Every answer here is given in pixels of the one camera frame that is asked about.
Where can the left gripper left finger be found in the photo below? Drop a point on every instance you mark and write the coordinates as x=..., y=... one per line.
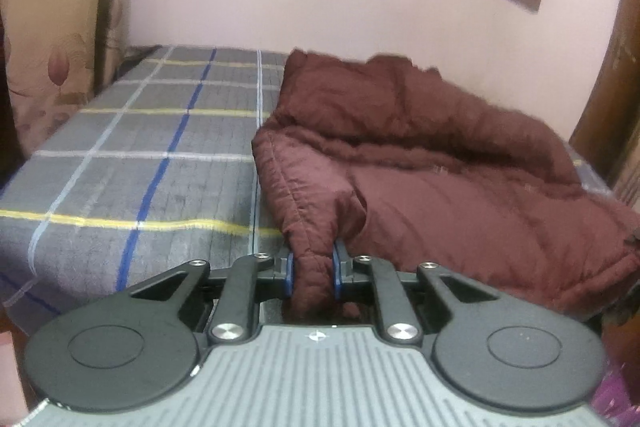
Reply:
x=133, y=348

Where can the brown wooden door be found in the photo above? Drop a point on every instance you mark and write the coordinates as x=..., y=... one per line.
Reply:
x=607, y=134

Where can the grey plaid bed sheet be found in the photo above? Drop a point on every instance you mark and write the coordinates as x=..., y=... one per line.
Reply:
x=157, y=170

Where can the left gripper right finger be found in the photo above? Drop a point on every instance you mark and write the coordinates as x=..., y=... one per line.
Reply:
x=491, y=348

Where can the floral beige curtain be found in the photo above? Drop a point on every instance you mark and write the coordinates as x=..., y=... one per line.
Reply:
x=59, y=55

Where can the purple cloth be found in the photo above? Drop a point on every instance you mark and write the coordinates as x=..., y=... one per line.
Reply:
x=612, y=399

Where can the maroon puffer jacket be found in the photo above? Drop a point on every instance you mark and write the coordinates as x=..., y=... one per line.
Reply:
x=402, y=165

